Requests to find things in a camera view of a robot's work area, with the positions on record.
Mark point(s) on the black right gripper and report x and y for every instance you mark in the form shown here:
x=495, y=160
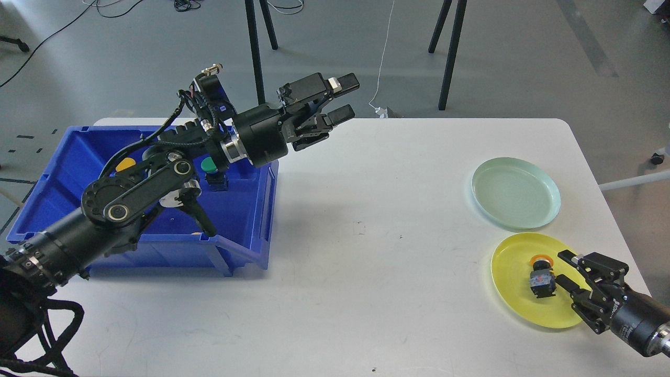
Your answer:
x=635, y=318

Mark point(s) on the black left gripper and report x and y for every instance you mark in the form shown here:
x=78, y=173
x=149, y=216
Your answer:
x=262, y=135

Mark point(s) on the yellow push button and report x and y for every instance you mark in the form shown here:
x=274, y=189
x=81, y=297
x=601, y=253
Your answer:
x=542, y=278
x=124, y=164

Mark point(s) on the green push button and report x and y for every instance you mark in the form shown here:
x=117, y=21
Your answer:
x=217, y=180

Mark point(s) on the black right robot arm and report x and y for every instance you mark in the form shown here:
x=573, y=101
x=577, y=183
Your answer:
x=636, y=318

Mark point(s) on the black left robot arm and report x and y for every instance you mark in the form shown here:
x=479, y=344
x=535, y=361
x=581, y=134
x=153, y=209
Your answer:
x=134, y=187

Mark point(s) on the yellow plate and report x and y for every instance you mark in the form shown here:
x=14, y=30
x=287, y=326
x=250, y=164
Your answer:
x=511, y=268

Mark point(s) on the pale green plate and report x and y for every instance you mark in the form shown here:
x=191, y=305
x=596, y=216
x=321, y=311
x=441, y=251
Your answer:
x=515, y=194

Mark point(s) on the blue plastic storage bin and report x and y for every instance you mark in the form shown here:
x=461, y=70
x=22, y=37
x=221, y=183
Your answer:
x=242, y=214

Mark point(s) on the black tripod left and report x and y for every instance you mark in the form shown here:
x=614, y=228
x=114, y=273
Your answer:
x=254, y=42

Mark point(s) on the black tripod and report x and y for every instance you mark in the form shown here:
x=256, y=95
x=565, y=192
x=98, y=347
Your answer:
x=460, y=12
x=254, y=42

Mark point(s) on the black tripod right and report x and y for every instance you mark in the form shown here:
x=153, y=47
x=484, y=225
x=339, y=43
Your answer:
x=460, y=12

